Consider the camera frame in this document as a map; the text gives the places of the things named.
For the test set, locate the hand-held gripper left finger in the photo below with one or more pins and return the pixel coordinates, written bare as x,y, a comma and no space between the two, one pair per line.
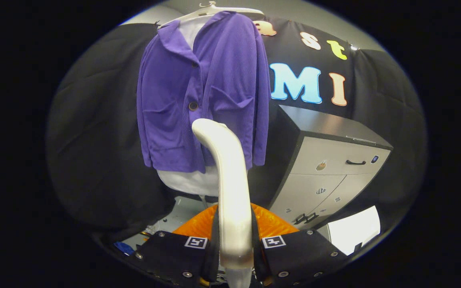
214,256

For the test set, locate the white garment steamer head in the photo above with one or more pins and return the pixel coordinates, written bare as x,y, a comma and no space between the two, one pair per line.
232,192

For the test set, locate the white panel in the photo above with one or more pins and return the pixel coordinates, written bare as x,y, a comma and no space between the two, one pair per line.
354,232

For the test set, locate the blue cloth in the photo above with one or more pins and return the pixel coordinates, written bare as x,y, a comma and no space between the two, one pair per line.
124,248

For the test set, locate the purple jacket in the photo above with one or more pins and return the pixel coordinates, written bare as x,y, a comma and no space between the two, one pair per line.
174,80

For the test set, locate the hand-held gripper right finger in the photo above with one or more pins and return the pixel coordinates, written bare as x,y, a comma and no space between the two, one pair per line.
256,256

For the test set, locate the cream clothes hanger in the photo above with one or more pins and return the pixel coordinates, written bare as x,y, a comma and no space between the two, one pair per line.
214,8

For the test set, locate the black backdrop cloth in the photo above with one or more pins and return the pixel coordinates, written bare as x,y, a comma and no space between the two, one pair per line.
94,140

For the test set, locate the grey cabinet with black top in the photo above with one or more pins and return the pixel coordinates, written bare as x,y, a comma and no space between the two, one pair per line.
326,156

